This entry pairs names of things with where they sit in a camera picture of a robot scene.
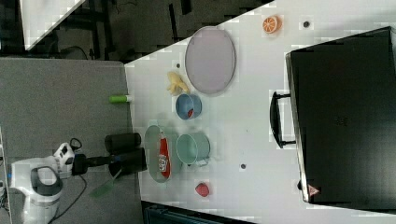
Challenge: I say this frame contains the small red toy ball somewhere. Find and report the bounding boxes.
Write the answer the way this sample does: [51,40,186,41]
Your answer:
[188,109,193,118]

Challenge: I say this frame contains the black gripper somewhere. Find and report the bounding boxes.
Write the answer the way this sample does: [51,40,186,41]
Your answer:
[72,154,120,175]

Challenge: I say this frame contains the green oval strainer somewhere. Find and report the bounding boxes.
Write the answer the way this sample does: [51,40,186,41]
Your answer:
[144,123,182,184]

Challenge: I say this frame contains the green cup with handle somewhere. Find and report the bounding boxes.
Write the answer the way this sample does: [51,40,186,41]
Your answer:
[177,133,210,167]

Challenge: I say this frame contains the lilac round plate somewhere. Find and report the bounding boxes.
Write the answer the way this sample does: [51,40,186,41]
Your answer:
[185,26,236,95]

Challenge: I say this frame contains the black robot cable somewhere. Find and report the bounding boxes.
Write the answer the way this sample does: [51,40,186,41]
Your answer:
[48,137,88,224]

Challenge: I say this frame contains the silver toaster oven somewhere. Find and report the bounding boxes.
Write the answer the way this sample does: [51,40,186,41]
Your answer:
[269,27,396,214]

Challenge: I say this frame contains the green spatula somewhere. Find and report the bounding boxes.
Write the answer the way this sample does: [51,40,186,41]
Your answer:
[90,171,121,198]

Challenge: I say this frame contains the plush strawberry toy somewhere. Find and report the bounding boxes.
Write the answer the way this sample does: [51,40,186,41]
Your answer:
[195,183,210,197]

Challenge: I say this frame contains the yellow plush banana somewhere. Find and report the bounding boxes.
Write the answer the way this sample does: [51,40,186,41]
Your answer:
[167,72,191,95]

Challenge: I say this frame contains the green plush toy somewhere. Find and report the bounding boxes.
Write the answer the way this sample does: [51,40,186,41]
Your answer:
[109,95,134,104]

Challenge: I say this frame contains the red plush ketchup bottle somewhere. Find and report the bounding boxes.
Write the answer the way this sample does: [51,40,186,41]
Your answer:
[158,133,171,178]

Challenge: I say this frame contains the orange slice toy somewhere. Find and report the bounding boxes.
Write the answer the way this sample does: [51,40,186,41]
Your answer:
[262,16,282,34]

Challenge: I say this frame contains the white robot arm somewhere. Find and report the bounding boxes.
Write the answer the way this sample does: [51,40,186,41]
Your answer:
[9,143,120,224]

